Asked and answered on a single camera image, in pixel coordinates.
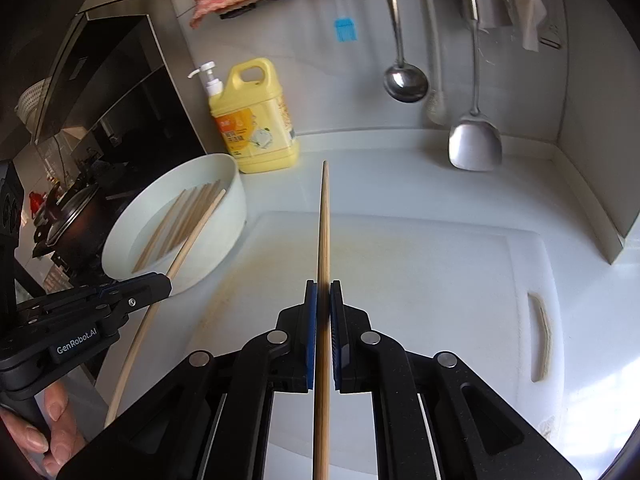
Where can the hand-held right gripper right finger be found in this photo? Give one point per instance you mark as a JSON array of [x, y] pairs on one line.
[[336, 335]]

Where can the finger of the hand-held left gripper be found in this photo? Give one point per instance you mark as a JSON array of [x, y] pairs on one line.
[[150, 292], [125, 282]]

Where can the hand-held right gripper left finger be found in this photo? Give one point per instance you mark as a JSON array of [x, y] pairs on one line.
[[311, 335]]

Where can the white round basin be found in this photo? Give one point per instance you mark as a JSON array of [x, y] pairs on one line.
[[220, 240]]

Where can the person's left hand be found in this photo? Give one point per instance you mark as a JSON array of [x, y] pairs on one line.
[[60, 440]]

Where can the black cooking pot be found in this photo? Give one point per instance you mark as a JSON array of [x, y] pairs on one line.
[[75, 220]]

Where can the white plastic cutting board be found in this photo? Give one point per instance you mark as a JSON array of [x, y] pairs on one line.
[[425, 285]]

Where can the red container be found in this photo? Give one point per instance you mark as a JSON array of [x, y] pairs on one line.
[[37, 202]]

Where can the yellow dish soap bottle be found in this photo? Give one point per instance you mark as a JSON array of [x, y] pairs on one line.
[[255, 130]]

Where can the white colander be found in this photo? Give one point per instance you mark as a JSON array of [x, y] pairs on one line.
[[30, 105]]

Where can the black range hood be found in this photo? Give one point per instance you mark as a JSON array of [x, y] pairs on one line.
[[115, 70]]

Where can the steel spatula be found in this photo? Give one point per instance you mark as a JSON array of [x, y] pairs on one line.
[[475, 147]]

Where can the steel ladle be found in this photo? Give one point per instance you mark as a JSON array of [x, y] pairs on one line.
[[406, 85]]

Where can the white bottle brush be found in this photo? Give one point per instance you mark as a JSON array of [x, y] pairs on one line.
[[434, 50]]

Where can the blue silicone basting brush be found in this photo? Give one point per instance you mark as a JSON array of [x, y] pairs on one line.
[[346, 30]]

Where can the steel peeler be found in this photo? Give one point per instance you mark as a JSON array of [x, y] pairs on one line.
[[550, 35]]

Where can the beige hanging cloth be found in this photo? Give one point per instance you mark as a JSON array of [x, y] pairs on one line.
[[525, 5]]

